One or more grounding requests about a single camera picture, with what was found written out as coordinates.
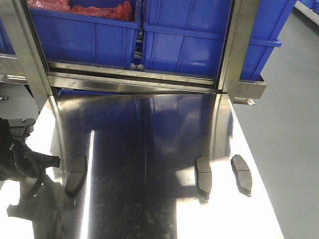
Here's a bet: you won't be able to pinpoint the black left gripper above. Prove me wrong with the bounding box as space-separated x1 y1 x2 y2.
0 137 61 199

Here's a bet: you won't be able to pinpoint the grey brake pad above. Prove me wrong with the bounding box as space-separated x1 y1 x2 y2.
231 154 253 197
195 156 212 199
65 156 88 198

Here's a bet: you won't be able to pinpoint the far-left blue plastic bin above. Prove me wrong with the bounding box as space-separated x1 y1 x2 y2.
0 19 15 55

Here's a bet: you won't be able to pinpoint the left blue plastic bin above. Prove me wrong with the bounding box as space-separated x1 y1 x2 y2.
29 0 142 67

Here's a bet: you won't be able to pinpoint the red bubble wrap bags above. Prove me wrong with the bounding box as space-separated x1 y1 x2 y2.
26 0 134 21

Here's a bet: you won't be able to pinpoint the right blue plastic bin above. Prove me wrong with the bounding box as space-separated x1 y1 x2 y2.
142 0 295 80

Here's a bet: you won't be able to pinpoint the stainless steel rack frame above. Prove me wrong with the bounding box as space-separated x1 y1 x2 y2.
0 0 266 109

